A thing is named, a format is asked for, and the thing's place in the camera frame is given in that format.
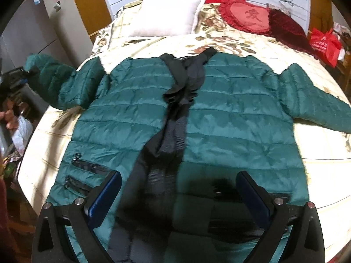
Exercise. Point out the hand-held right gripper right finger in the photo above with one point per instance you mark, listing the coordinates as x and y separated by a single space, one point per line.
251 197

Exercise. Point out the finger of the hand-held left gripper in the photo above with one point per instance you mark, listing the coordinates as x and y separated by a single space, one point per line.
31 74

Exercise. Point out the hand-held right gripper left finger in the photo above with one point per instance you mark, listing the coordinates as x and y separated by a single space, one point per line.
105 197

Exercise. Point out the green down jacket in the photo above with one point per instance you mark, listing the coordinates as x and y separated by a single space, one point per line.
233 101

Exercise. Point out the person's left hand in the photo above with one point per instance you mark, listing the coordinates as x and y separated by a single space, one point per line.
9 117

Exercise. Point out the grey refrigerator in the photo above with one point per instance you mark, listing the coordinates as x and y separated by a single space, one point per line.
33 24

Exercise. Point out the white plastic bag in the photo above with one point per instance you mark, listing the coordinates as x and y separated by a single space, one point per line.
23 131

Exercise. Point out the bed with floral sheet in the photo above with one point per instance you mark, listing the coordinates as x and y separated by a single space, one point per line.
315 148

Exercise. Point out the wooden door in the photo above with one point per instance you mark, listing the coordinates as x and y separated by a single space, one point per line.
93 8

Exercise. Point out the white pillow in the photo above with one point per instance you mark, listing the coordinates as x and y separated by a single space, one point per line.
164 16

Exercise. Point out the red plastic bag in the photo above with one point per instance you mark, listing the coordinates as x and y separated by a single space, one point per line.
325 45

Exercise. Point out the dark red velvet pillow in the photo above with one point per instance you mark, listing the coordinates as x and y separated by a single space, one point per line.
288 30

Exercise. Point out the red heart-shaped pillow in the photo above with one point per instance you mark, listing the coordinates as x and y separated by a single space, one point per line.
246 16

